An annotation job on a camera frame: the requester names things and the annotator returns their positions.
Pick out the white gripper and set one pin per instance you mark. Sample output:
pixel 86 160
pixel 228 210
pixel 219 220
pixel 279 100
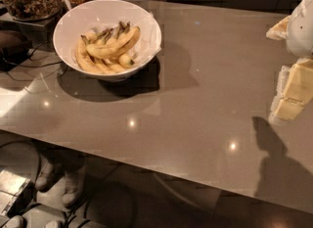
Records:
pixel 301 26

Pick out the small yellow banana piece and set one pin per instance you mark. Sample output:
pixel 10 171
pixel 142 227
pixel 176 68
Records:
pixel 126 61

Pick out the white ceramic bowl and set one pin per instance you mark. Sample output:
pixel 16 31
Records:
pixel 103 22

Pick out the white shoe right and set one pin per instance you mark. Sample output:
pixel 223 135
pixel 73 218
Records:
pixel 74 186

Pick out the white shoe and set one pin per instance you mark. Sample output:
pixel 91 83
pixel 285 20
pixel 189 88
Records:
pixel 74 186
pixel 48 176

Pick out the white shoe left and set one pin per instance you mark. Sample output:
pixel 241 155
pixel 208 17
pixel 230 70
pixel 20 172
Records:
pixel 48 176

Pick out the dark round device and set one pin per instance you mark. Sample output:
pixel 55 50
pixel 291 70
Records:
pixel 14 48

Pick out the metal box on floor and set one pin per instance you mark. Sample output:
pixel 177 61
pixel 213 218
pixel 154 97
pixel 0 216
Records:
pixel 14 193

